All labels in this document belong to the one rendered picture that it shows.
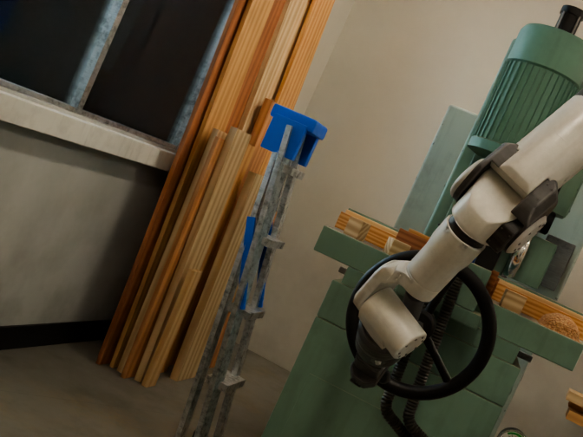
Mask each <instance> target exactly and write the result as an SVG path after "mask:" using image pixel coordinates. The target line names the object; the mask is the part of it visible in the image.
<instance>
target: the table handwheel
mask: <svg viewBox="0 0 583 437"><path fill-rule="evenodd" d="M419 251H420V250H412V251H402V252H398V253H396V254H393V255H391V256H388V257H386V258H384V259H382V260H381V261H379V262H378V263H376V264H375V265H373V266H372V267H371V268H370V269H369V270H368V271H366V273H365V274H364V275H363V276H362V277H361V279H360V280H359V281H358V283H357V285H356V287H355V288H354V290H353V291H352V294H351V296H350V301H349V303H348V307H347V311H346V319H345V327H346V335H347V340H348V344H349V346H350V351H351V353H352V355H353V357H354V359H355V358H356V354H357V349H356V336H357V328H358V324H359V320H360V319H359V317H358V313H359V310H358V309H357V307H356V306H355V304H354V303H353V300H354V296H355V295H356V293H357V292H358V291H359V289H360V288H361V287H362V286H363V285H364V284H365V282H366V281H367V280H368V279H369V278H370V277H371V275H372V274H373V273H374V272H375V271H376V270H377V269H378V268H379V267H381V266H382V265H384V264H386V263H388V262H389V261H391V260H404V261H405V260H406V261H411V260H412V258H413V257H414V256H415V255H416V254H417V253H418V252H419ZM457 277H458V278H459V279H461V280H462V281H463V282H464V283H465V284H466V285H467V287H468V288H469V289H470V291H471V292H472V294H473V295H474V297H475V300H476V302H477V304H478V306H479V309H480V312H481V340H480V344H479V347H478V349H477V351H476V353H475V356H474V357H473V359H472V360H471V362H470V363H469V364H468V366H467V367H466V368H465V369H464V370H463V371H462V372H460V373H459V374H458V375H456V376H454V377H453V378H451V377H450V375H449V372H448V370H447V369H446V367H445V365H444V363H443V361H442V359H441V357H440V355H439V353H438V351H437V349H436V346H435V344H434V342H433V340H432V338H431V336H432V334H433V333H434V331H435V329H436V320H435V316H434V314H433V313H434V311H435V310H436V308H437V306H438V304H439V303H440V302H441V301H442V298H443V297H444V295H445V294H446V292H447V291H448V290H449V288H450V286H451V285H452V283H453V282H454V281H455V280H456V278H457ZM417 322H418V323H419V324H420V326H421V327H422V328H423V330H424V331H425V332H426V334H427V336H426V339H425V340H424V341H423V343H424V345H425V347H426V348H427V350H428V352H429V354H430V356H431V358H432V360H433V361H434V363H435V366H436V368H437V370H438V372H439V374H440V376H441V378H442V381H443V382H441V383H438V384H434V385H428V386H417V385H411V384H407V383H404V382H400V381H398V380H396V379H394V378H392V377H391V378H390V381H389V382H387V383H386V384H381V383H378V384H377V386H378V387H380V388H382V389H384V390H385V391H387V392H389V393H391V394H393V395H396V396H399V397H402V398H405V399H410V400H417V401H430V400H436V399H441V398H444V397H447V396H450V395H453V394H455V393H457V392H459V391H461V390H462V389H464V388H466V387H467V386H468V385H469V384H470V383H471V382H473V381H474V380H475V379H476V378H477V377H478V376H479V374H480V373H481V372H482V371H483V370H484V368H485V367H486V365H487V364H488V361H489V359H490V357H491V355H492V353H493V350H494V347H495V340H496V333H497V321H496V314H495V307H494V304H493V301H492V299H491V296H490V295H489V293H488V290H487V288H486V287H485V285H484V284H483V282H482V281H481V279H480V278H478V276H477V275H476V274H475V273H474V272H473V271H472V270H470V269H469V268H468V267H465V268H464V269H462V270H461V271H459V272H458V273H457V274H456V275H455V276H454V277H453V278H452V279H451V280H450V282H449V283H448V284H447V285H446V286H445V287H444V288H443V289H442V290H441V291H440V292H439V293H438V294H437V295H436V296H435V297H434V298H433V299H432V300H431V301H430V302H429V304H428V305H427V306H426V308H425V309H422V311H421V314H420V316H419V319H418V321H417Z"/></svg>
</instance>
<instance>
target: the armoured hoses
mask: <svg viewBox="0 0 583 437"><path fill-rule="evenodd" d="M461 285H462V280H461V279H459V278H458V277H457V278H456V280H455V281H454V282H453V283H452V285H451V286H450V288H449V290H448V291H447V294H446V295H445V298H444V301H443V304H442V307H441V310H440V313H439V316H438V318H437V319H436V321H437V322H436V329H435V331H434V333H433V334H432V336H431V338H432V340H433V342H434V344H435V346H436V349H439V346H440V343H441V342H442V341H441V340H442V337H443V334H444V330H446V329H445V328H446V327H447V324H448V321H449V318H450V315H451V312H452V309H453V306H455V300H456V298H457V297H458V295H457V294H459V291H460V288H461ZM425 351H426V352H425V353H424V356H423V359H422V360H423V361H422V362H421V365H420V368H419V370H418V371H417V373H418V374H416V379H415V380H414V383H413V385H417V386H425V385H426V384H425V383H426V382H427V381H426V380H428V376H429V373H430V370H431V368H432V364H434V363H433V360H432V358H431V356H430V354H429V352H428V350H427V349H425ZM411 354H412V352H410V353H409V354H407V355H406V357H405V356H404V357H402V358H401V360H400V361H399V362H397V363H396V364H395V367H394V369H392V371H393V372H392V373H391V376H390V377H392V378H394V379H396V380H398V381H401V379H402V378H403V373H404V372H405V369H406V366H408V365H407V363H408V362H409V358H410V357H411ZM394 396H395V395H393V394H391V393H389V392H387V391H385V390H384V393H383V396H382V400H381V404H380V407H381V409H380V410H381V412H382V415H383V418H384V419H385V420H386V421H387V422H388V424H390V427H391V428H392V429H394V432H396V434H397V436H399V437H428V436H427V434H425V433H424V432H423V430H422V429H421V428H420V427H419V426H418V424H416V421H415V413H416V408H417V407H418V404H419V401H417V400H410V399H408V401H407V402H406V403H407V404H406V405H405V407H406V408H404V411H403V422H404V425H403V423H402V421H400V419H399V418H397V415H396V414H395V413H394V411H393V409H392V402H393V400H394Z"/></svg>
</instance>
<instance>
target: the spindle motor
mask: <svg viewBox="0 0 583 437"><path fill-rule="evenodd" d="M582 82H583V40H582V39H581V38H579V37H577V36H575V35H573V34H571V33H569V32H567V31H565V30H563V29H558V28H555V27H553V26H549V25H546V24H541V23H528V24H526V25H525V26H524V27H523V28H521V30H520V32H519V34H518V36H517V38H516V40H515V42H514V45H513V47H512V49H511V51H510V53H509V55H508V58H507V61H506V62H505V64H504V66H503V69H502V71H501V73H500V75H499V78H498V80H497V82H496V84H495V86H494V89H493V91H492V93H491V95H490V96H489V98H488V102H487V104H486V106H485V108H484V109H483V112H482V114H481V117H480V119H479V121H478V123H477V125H476V127H475V130H474V132H473V134H472V136H471V138H470V140H469V142H468V144H467V146H468V148H470V149H471V150H472V151H473V152H474V153H476V154H477V155H479V156H481V157H482V158H483V159H485V158H486V157H488V156H489V155H490V154H491V153H492V152H493V151H494V150H495V149H497V148H498V147H499V146H500V145H502V144H503V143H504V142H508V143H514V144H516V143H517V142H519V141H520V140H521V138H524V137H525V136H526V135H527V134H529V133H530V132H531V131H532V130H534V129H535V128H536V127H537V126H539V125H540V124H541V123H542V122H543V121H544V120H545V119H546V118H547V117H549V116H550V115H551V114H552V113H554V112H555V111H556V110H557V108H560V107H561V106H562V105H563V104H565V103H566V102H567V101H568V100H570V99H571V98H572V97H573V96H575V95H576V94H577V93H578V90H579V89H580V86H581V83H582Z"/></svg>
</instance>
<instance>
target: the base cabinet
mask: <svg viewBox="0 0 583 437"><path fill-rule="evenodd" d="M354 360H355V359H354V357H353V355H352V353H351V351H350V346H349V344H348V340H347V335H346V330H345V329H342V328H340V327H338V326H337V325H335V324H333V323H330V322H328V321H326V320H324V319H323V318H321V317H319V316H316V317H315V319H314V321H313V324H312V326H311V328H310V330H309V333H308V335H307V337H306V338H305V342H304V344H303V346H302V348H301V350H300V352H299V354H298V357H297V359H296V361H295V363H294V365H293V367H292V369H291V373H290V374H289V376H288V378H287V381H286V383H285V385H284V387H283V390H282V392H281V394H280V396H279V398H278V401H277V403H276V405H275V407H274V409H273V411H272V414H271V416H270V419H269V421H268V422H267V424H266V426H265V430H264V432H263V433H262V435H261V437H399V436H397V434H396V432H394V429H392V428H391V427H390V424H388V422H387V421H386V420H385V419H384V418H383V415H382V412H381V410H380V409H381V407H380V404H381V400H382V396H383V393H384V389H382V388H380V387H378V386H377V385H376V386H375V387H374V388H359V387H358V386H357V385H355V384H354V383H353V382H351V381H350V379H351V376H350V366H351V363H352V362H354ZM407 365H408V366H406V369H405V372H404V373H403V378H402V379H401V382H404V383H407V384H411V385H413V383H414V380H415V379H416V374H418V373H417V371H418V370H419V368H420V367H419V366H417V365H415V364H414V363H412V362H408V363H407ZM426 381H427V382H426V383H425V384H426V385H425V386H428V385H434V384H438V383H441V382H443V381H442V378H441V376H439V375H436V374H434V373H432V372H430V373H429V376H428V380H426ZM407 401H408V399H405V398H402V397H399V396H394V400H393V402H392V409H393V411H394V413H395V414H396V415H397V418H399V419H400V421H402V423H403V425H404V422H403V411H404V408H406V407H405V405H406V404H407V403H406V402H407ZM501 411H502V407H501V406H499V405H497V404H495V403H493V402H491V401H489V400H487V399H485V398H483V397H481V396H479V395H476V394H474V393H472V392H470V391H468V390H467V389H465V388H464V389H462V390H461V391H459V392H457V393H455V394H453V395H450V396H447V397H444V398H441V399H436V400H430V401H419V404H418V407H417V408H416V413H415V421H416V424H418V426H419V427H420V428H421V429H422V430H423V432H424V433H425V434H427V436H428V437H490V435H491V433H492V431H493V429H494V427H495V424H496V422H497V421H498V418H499V416H500V414H501Z"/></svg>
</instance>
